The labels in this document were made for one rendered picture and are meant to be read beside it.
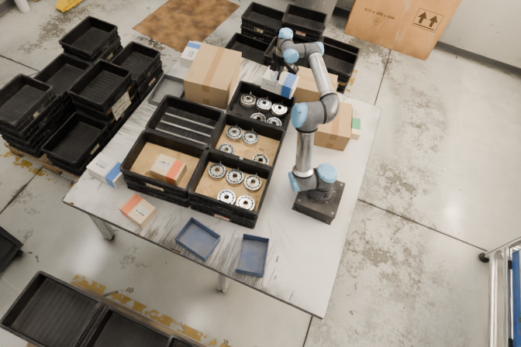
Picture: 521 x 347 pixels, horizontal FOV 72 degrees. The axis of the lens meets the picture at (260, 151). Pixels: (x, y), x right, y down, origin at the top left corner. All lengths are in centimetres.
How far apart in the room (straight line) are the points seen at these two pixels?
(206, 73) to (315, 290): 154
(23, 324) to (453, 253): 297
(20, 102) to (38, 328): 163
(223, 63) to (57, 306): 178
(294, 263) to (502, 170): 258
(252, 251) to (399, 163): 193
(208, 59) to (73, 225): 160
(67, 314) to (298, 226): 134
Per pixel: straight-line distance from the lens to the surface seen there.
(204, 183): 209
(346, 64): 346
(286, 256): 209
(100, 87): 312
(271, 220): 215
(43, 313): 239
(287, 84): 218
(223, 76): 252
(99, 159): 232
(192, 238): 209
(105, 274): 287
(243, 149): 222
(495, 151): 422
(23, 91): 328
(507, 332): 301
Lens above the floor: 266
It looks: 56 degrees down
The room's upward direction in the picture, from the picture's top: 11 degrees clockwise
